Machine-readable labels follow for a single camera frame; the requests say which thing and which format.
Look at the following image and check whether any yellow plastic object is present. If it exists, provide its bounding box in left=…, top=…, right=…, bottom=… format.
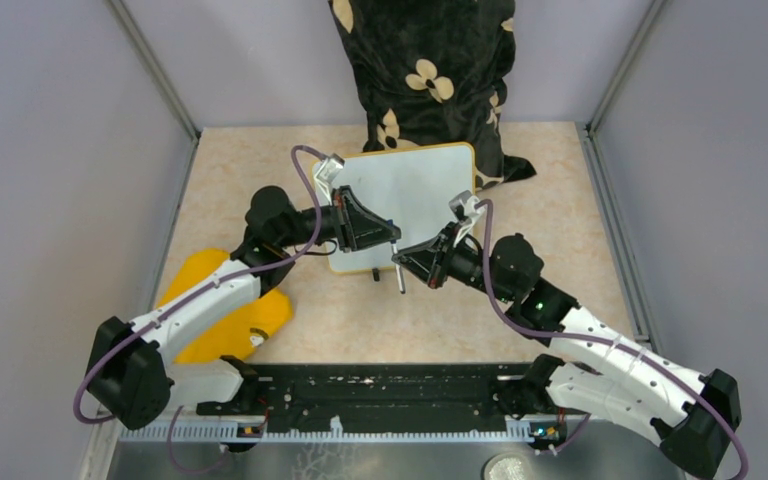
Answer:
left=156, top=248, right=294, bottom=364

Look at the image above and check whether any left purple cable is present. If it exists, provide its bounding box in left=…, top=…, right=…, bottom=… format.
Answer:
left=72, top=144, right=329, bottom=425

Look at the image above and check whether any yellow-framed whiteboard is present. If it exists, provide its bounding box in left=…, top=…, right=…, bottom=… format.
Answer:
left=332, top=142, right=476, bottom=249

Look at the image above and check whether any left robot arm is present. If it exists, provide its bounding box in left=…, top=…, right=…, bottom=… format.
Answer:
left=73, top=185, right=402, bottom=430

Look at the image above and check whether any round metal disc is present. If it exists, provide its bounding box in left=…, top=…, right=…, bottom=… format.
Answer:
left=481, top=453, right=534, bottom=480

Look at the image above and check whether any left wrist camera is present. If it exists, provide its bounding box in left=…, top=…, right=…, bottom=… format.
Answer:
left=313, top=154, right=345, bottom=204

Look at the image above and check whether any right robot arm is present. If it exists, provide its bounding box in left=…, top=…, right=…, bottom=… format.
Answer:
left=392, top=222, right=749, bottom=479

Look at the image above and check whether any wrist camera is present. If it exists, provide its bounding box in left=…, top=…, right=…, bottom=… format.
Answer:
left=449, top=190, right=486, bottom=244
left=313, top=154, right=345, bottom=204

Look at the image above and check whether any purple cable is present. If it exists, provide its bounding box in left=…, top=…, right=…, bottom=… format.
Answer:
left=72, top=144, right=329, bottom=425
left=476, top=198, right=751, bottom=480

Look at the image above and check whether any whiteboard marker pen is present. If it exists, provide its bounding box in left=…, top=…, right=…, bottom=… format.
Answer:
left=390, top=240, right=406, bottom=295

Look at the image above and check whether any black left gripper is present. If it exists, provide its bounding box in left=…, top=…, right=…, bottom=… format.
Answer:
left=279, top=185, right=402, bottom=253

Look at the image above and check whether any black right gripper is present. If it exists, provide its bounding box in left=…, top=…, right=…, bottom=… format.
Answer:
left=394, top=221, right=515, bottom=303

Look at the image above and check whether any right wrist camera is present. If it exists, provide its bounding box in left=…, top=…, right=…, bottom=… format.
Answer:
left=449, top=190, right=486, bottom=244

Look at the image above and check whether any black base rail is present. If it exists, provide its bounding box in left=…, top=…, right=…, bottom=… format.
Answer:
left=171, top=360, right=591, bottom=455

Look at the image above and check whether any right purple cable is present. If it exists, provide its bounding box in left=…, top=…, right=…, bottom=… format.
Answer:
left=476, top=198, right=751, bottom=480

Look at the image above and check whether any black floral pillow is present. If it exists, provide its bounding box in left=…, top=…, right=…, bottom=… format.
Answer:
left=328, top=0, right=536, bottom=190

